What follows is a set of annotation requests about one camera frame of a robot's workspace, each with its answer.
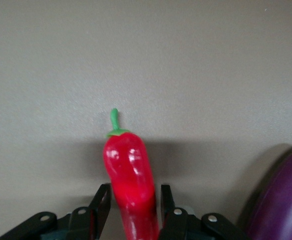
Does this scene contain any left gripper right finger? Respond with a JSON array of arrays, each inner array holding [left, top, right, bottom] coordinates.
[[158, 184, 248, 240]]

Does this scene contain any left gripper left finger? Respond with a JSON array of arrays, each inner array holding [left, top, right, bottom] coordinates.
[[0, 183, 112, 240]]

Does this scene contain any red chili pepper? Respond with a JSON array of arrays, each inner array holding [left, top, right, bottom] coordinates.
[[103, 107, 160, 240]]

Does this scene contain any purple eggplant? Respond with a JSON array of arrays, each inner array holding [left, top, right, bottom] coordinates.
[[242, 143, 292, 240]]

